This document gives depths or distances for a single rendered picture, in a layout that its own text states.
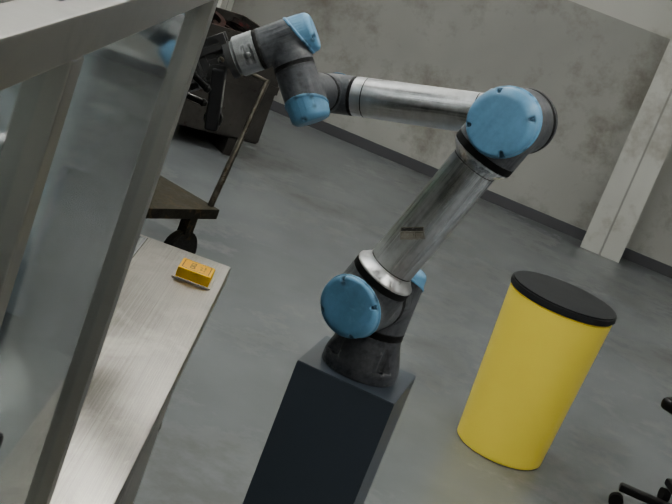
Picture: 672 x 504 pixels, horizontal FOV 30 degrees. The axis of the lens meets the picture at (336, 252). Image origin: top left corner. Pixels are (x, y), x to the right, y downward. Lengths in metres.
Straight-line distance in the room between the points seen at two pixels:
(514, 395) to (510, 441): 0.18
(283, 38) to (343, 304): 0.48
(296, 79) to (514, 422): 2.67
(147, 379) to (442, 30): 7.72
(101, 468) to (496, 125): 0.84
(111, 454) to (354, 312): 0.59
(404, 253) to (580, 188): 7.41
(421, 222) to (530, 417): 2.62
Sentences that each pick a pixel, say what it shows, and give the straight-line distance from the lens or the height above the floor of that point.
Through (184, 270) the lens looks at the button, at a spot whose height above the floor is 0.92.
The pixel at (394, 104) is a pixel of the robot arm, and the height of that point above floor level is 1.40.
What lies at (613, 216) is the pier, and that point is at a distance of 9.29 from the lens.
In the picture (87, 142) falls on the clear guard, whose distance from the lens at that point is 0.96.
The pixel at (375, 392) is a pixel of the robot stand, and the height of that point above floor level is 0.90.
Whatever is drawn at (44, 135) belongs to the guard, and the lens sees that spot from 0.77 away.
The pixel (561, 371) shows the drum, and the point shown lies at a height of 0.43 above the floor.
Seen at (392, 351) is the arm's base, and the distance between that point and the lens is 2.38.
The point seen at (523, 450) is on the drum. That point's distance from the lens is 4.77.
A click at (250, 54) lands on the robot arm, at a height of 1.40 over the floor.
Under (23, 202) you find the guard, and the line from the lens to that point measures 0.78.
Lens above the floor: 1.71
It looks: 15 degrees down
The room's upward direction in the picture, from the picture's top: 21 degrees clockwise
